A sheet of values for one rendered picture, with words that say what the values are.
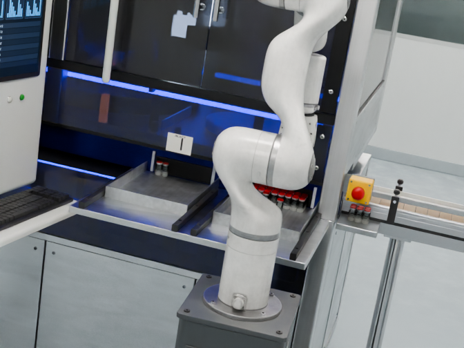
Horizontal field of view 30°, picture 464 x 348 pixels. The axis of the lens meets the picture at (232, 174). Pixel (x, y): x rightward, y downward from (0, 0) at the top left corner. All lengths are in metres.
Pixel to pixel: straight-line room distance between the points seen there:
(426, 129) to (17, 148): 4.96
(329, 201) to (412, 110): 4.63
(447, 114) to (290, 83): 5.39
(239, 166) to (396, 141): 5.46
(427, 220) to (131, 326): 1.06
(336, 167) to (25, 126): 0.98
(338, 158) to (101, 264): 0.91
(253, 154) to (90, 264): 1.23
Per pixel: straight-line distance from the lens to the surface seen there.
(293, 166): 1.91
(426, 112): 7.28
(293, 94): 1.93
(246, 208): 1.95
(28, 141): 2.84
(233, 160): 1.93
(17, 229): 2.53
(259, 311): 2.05
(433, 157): 7.35
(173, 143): 2.79
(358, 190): 2.65
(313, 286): 2.80
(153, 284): 2.96
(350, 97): 2.63
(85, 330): 3.13
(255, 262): 1.99
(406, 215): 2.80
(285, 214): 2.70
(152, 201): 2.57
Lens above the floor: 1.73
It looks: 16 degrees down
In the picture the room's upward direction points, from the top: 9 degrees clockwise
